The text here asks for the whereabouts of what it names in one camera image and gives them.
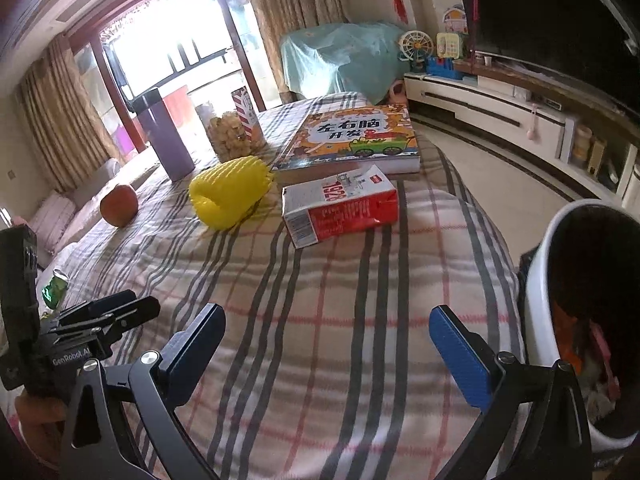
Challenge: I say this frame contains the black television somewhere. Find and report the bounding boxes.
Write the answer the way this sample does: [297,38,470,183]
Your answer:
[450,0,640,121]

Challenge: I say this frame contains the person's left hand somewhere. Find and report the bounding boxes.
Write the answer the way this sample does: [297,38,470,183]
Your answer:
[15,392,68,461]

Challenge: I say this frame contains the white television cabinet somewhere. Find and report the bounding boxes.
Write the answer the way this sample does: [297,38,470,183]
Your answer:
[404,50,640,211]

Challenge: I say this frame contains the teal cover cloth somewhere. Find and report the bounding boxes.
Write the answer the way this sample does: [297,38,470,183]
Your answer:
[280,21,408,106]

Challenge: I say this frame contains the toy ferris wheel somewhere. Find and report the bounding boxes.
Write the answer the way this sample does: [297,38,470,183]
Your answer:
[397,30,433,73]

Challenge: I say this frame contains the pink snack wrapper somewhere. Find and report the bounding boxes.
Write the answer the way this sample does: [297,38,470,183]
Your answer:
[587,320,623,403]

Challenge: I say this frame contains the pink cushioned sofa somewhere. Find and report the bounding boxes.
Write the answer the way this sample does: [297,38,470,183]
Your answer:
[0,157,151,271]

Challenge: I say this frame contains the stacked round containers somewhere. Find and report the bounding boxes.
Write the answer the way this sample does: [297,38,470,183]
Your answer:
[572,125,593,163]

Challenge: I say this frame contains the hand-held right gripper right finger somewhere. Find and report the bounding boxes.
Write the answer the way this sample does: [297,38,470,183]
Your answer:
[428,304,593,480]

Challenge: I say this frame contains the beige patterned curtain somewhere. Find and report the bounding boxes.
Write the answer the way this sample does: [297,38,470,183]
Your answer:
[15,35,121,193]
[237,0,351,111]

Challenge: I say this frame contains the colourful children's book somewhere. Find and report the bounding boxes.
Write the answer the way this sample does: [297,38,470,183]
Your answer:
[272,102,421,183]

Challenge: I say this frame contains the wooden abacus rack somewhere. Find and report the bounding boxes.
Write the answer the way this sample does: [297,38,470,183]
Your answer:
[587,137,608,176]

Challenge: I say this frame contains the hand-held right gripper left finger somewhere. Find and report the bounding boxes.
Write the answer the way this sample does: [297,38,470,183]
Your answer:
[60,302,228,480]

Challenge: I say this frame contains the pink toy house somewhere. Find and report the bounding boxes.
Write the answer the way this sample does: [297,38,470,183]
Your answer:
[442,5,468,36]

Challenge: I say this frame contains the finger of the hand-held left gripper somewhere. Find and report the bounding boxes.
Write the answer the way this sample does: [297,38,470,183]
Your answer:
[42,290,141,333]
[75,296,162,358]

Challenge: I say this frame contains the orange fruit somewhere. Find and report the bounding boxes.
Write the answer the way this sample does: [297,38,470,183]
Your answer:
[99,183,139,228]

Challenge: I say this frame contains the plaid tablecloth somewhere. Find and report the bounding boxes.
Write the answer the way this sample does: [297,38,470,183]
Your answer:
[37,91,526,480]

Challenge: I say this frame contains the white round trash bin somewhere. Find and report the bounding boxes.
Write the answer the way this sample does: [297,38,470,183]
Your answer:
[520,207,640,441]

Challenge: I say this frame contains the blue toy block set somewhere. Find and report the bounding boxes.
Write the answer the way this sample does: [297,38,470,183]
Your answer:
[425,56,466,81]

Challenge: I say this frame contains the red white milk carton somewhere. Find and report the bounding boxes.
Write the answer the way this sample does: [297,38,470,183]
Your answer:
[281,164,399,250]

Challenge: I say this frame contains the clear snack jar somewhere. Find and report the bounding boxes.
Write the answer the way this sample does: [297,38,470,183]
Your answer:
[194,102,266,163]

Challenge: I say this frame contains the glass balcony door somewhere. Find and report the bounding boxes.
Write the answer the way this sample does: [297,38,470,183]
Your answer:
[70,0,281,126]

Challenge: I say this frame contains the red striped box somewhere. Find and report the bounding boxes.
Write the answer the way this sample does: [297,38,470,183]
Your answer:
[230,86,267,148]

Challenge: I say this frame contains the orange snack wrapper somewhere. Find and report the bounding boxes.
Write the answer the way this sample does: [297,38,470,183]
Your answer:
[552,305,588,376]

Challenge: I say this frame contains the purple tumbler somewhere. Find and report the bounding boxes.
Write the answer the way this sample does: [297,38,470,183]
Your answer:
[132,87,197,182]

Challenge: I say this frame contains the green drink can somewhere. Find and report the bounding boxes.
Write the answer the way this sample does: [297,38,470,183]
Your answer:
[42,269,71,311]

